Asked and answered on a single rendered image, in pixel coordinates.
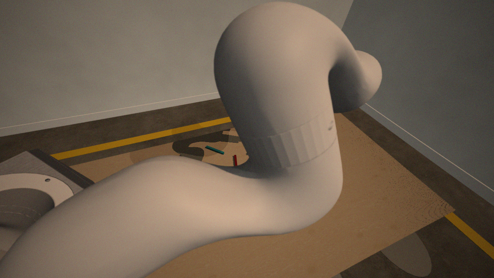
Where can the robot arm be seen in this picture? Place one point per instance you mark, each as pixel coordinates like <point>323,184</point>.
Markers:
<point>282,70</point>

